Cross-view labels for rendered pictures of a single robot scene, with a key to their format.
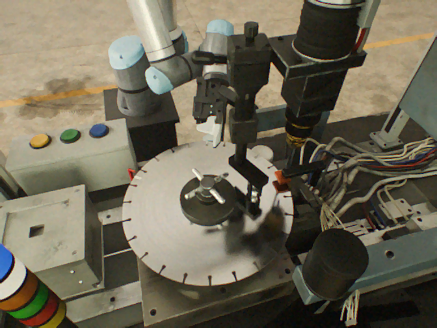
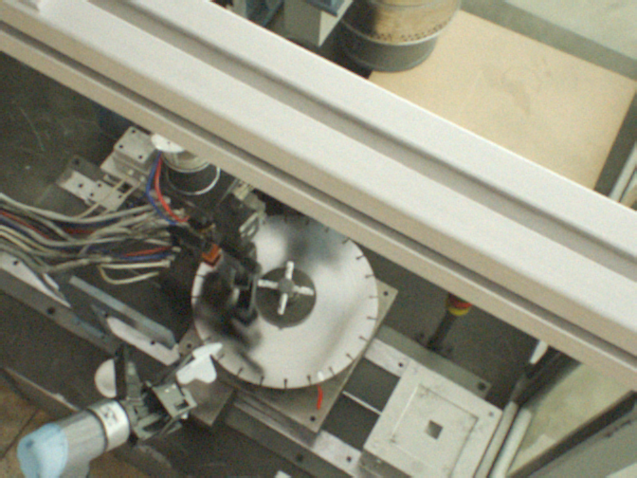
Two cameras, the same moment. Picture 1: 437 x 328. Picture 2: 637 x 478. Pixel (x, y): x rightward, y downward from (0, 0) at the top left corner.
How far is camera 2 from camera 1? 120 cm
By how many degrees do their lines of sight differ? 64
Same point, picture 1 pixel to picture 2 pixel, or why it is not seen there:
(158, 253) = (362, 288)
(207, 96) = (153, 410)
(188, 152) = (249, 362)
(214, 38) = (75, 438)
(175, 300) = not seen: hidden behind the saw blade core
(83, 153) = not seen: outside the picture
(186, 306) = not seen: hidden behind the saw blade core
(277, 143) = (70, 378)
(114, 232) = (354, 434)
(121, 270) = (376, 385)
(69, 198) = (388, 441)
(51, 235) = (425, 411)
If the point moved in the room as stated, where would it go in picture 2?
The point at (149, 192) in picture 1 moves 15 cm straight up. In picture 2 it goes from (324, 348) to (330, 319)
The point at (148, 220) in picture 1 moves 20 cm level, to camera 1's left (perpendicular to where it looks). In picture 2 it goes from (348, 321) to (430, 404)
